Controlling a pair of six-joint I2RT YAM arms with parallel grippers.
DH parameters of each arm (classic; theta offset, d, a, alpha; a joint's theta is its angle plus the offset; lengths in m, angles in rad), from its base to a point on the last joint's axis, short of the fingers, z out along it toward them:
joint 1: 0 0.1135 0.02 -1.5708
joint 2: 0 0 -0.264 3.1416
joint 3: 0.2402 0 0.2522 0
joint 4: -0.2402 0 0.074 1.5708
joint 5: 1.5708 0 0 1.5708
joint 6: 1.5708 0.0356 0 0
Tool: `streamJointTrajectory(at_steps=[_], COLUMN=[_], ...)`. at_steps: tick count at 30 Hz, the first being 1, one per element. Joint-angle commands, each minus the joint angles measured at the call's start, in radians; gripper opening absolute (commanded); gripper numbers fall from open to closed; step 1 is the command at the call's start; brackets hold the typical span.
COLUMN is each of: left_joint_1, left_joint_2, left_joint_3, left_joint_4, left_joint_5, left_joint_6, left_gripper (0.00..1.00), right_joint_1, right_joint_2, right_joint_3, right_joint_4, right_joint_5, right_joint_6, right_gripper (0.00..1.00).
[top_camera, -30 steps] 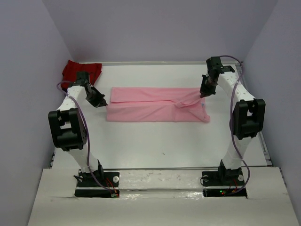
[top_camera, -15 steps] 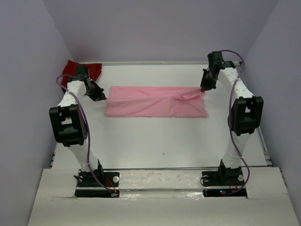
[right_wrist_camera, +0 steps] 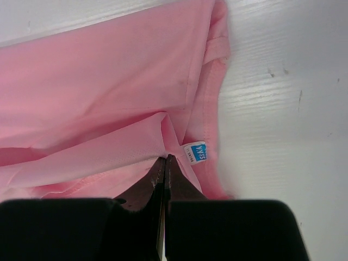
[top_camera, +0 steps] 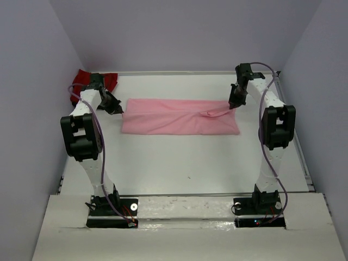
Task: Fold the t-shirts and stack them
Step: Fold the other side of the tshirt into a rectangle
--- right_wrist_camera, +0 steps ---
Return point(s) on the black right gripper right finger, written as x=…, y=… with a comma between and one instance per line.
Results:
x=197, y=228

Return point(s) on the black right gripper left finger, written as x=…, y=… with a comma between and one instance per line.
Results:
x=121, y=228

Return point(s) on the pink t shirt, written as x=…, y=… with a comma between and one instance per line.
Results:
x=86, y=113

